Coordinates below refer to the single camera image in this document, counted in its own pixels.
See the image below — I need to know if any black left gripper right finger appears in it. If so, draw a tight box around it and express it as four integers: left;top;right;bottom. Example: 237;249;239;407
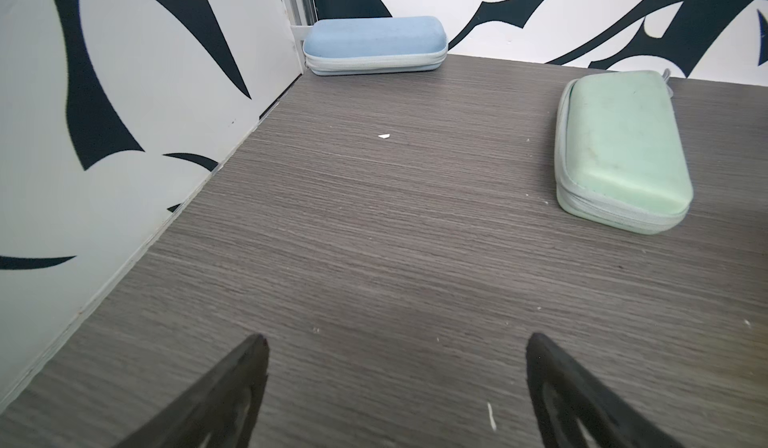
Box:
526;332;681;448

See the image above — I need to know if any green zippered case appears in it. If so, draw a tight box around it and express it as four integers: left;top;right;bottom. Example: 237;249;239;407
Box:
554;70;694;235

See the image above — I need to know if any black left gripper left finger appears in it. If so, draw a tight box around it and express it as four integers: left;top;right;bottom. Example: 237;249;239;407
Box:
116;334;270;447

